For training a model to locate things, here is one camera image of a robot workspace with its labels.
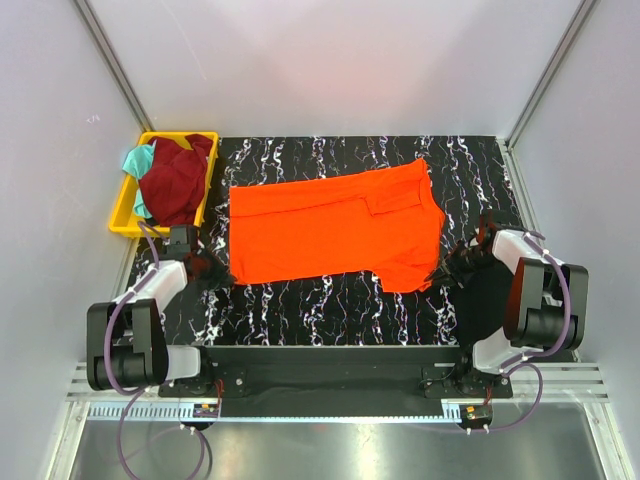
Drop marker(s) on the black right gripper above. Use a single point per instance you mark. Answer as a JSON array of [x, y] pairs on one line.
[[454, 261]]

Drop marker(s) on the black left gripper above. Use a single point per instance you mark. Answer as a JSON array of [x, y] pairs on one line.
[[211, 270]]

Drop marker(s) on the orange t shirt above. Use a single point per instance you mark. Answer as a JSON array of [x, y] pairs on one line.
[[383, 221]]

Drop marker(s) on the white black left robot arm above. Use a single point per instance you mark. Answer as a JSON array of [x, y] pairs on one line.
[[126, 347]]

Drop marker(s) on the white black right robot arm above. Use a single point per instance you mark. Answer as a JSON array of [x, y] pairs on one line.
[[513, 299]]

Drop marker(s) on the black folded t shirt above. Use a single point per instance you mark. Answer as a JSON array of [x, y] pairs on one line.
[[479, 296]]

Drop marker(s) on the dark red t shirt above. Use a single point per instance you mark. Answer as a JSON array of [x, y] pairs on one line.
[[174, 187]]

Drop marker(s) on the black marble pattern mat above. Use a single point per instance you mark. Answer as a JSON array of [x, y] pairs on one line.
[[469, 174]]

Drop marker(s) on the yellow plastic bin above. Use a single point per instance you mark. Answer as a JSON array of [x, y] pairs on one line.
[[123, 221]]

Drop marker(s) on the teal t shirt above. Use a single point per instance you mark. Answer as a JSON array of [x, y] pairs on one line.
[[137, 164]]

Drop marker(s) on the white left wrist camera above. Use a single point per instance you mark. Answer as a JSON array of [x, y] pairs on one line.
[[182, 240]]

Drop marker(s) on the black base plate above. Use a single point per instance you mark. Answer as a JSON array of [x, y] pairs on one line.
[[354, 376]]

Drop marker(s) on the aluminium frame post left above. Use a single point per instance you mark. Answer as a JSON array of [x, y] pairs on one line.
[[108, 54]]

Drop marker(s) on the aluminium frame post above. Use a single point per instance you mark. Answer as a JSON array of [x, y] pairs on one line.
[[108, 54], [560, 54]]

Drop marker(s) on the slotted cable duct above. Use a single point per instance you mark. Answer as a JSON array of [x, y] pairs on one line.
[[236, 412]]

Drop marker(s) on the aluminium frame post right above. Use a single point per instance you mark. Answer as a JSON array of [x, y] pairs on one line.
[[560, 54]]

